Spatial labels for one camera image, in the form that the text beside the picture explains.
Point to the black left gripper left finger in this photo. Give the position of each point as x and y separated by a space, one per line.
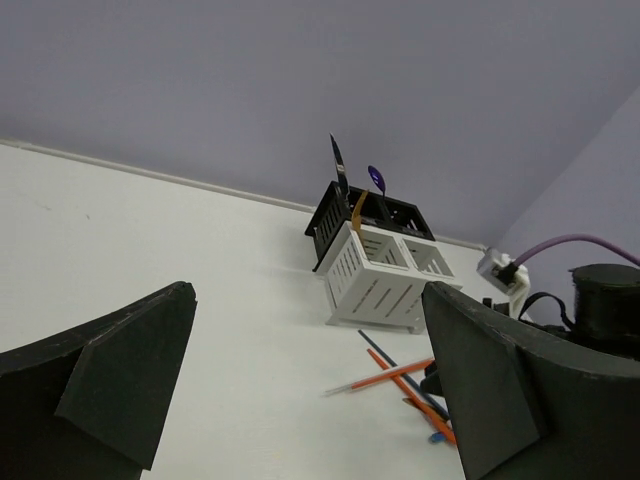
91 402

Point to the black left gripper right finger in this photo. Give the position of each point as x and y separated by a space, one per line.
526 404

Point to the orange white chopstick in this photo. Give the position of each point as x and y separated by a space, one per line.
384 375

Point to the blue spoon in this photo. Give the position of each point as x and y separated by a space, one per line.
378 180

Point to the black knife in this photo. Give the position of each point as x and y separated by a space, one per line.
340 169

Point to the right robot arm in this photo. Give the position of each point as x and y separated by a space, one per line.
606 309

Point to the white utensil caddy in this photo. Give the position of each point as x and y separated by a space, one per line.
376 277

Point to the black utensil caddy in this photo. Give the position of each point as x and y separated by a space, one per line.
388 214

